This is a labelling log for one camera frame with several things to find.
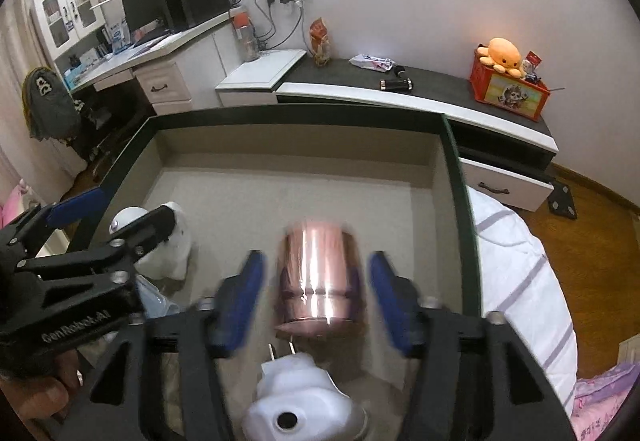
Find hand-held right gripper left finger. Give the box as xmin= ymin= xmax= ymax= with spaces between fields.
xmin=65 ymin=250 xmax=266 ymax=441

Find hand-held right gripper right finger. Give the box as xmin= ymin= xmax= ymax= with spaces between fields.
xmin=369 ymin=251 xmax=576 ymax=441

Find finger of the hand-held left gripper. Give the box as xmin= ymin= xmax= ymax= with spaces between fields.
xmin=0 ymin=188 xmax=119 ymax=272
xmin=17 ymin=204 xmax=176 ymax=280

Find rose gold metal cup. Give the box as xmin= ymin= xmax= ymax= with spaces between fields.
xmin=272 ymin=218 xmax=363 ymax=339

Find pink box with dark rim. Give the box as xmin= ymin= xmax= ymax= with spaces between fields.
xmin=65 ymin=104 xmax=483 ymax=441

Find person's left hand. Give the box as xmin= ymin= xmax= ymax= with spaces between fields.
xmin=0 ymin=350 xmax=87 ymax=428

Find silver round dome gadget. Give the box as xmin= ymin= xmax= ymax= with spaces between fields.
xmin=109 ymin=206 xmax=151 ymax=238

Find pink fuzzy blanket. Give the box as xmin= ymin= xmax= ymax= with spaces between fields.
xmin=0 ymin=180 xmax=32 ymax=228

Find black office chair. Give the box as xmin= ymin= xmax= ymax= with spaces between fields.
xmin=65 ymin=86 xmax=151 ymax=182

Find white plug-in device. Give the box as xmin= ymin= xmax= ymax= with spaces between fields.
xmin=242 ymin=343 xmax=368 ymax=441

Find grey hooded jacket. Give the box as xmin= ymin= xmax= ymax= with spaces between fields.
xmin=22 ymin=66 xmax=82 ymax=143

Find white desk with drawers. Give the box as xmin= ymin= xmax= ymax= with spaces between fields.
xmin=55 ymin=14 xmax=236 ymax=118

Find white glass-door cabinet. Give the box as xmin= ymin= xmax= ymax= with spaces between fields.
xmin=32 ymin=0 xmax=106 ymax=63

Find blue and white boxes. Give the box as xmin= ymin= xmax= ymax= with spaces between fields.
xmin=106 ymin=18 xmax=132 ymax=55

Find black keyboard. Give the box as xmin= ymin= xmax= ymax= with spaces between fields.
xmin=134 ymin=25 xmax=172 ymax=45

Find white side cabinet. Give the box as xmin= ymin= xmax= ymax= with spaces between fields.
xmin=216 ymin=48 xmax=307 ymax=108

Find orange-capped clear bottle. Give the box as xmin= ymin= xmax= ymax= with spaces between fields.
xmin=233 ymin=12 xmax=261 ymax=63

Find dark-topped low cabinet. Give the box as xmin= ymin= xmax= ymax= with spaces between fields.
xmin=276 ymin=56 xmax=559 ymax=213

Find pink printed bed sheet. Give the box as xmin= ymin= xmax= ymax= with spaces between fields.
xmin=570 ymin=361 xmax=637 ymax=441

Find red printed crate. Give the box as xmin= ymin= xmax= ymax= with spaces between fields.
xmin=469 ymin=48 xmax=551 ymax=122

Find white wrapped packet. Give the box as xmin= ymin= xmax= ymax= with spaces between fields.
xmin=348 ymin=54 xmax=396 ymax=72

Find brown snack bag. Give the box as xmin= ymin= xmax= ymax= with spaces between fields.
xmin=309 ymin=18 xmax=333 ymax=67

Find orange octopus plush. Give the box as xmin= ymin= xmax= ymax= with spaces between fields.
xmin=475 ymin=37 xmax=526 ymax=74

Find small red-tagged toys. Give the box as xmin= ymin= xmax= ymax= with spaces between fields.
xmin=522 ymin=50 xmax=547 ymax=84

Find black metal bracket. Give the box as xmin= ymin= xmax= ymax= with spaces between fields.
xmin=547 ymin=178 xmax=578 ymax=220

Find black power cable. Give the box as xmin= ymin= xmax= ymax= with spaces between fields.
xmin=254 ymin=0 xmax=281 ymax=53

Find white charger cable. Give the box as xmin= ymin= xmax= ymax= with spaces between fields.
xmin=299 ymin=0 xmax=314 ymax=58

